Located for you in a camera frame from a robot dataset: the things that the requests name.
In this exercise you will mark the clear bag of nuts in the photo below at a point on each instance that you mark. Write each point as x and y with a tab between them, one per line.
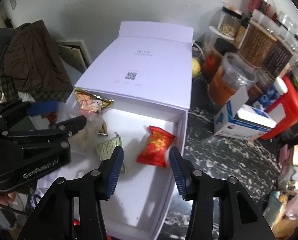
85	140

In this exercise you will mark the orange labelled plastic jar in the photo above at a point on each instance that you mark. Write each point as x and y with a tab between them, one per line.
232	73

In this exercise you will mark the wall switch plate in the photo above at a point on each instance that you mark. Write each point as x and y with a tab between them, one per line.
13	4

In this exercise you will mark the red gold candy packet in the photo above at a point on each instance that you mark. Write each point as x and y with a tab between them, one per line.
155	151

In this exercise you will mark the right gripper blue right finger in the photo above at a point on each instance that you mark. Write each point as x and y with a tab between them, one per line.
182	170

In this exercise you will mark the blue white tube bottle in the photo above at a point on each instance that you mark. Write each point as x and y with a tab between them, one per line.
278	89

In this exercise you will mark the brown labelled clear jar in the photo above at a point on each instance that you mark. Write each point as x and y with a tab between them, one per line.
259	38

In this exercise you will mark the white open gift box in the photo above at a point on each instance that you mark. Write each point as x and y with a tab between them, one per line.
147	71

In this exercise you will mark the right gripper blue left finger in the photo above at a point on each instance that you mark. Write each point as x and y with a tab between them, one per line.
112	171

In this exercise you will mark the leaning framed picture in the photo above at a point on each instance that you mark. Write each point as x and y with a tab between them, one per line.
75	53

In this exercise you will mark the jar of peanuts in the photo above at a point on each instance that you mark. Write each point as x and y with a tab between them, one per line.
229	21

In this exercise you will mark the gold orange snack packet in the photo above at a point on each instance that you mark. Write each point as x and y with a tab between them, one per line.
92	106

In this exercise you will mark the red plastic canister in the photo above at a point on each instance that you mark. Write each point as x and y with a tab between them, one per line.
284	111

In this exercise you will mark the jar with red contents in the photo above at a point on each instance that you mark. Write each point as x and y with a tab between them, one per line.
263	6

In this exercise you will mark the white blue mask box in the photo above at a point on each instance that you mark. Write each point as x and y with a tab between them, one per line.
240	121

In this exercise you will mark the dark labelled clear jar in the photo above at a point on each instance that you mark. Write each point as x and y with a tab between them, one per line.
282	56

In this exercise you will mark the brown plaid clothing pile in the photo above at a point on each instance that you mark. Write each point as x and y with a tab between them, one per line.
32	65

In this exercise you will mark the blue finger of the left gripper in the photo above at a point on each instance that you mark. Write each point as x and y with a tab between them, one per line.
42	108

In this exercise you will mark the green packet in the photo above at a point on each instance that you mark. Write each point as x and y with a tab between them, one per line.
106	148

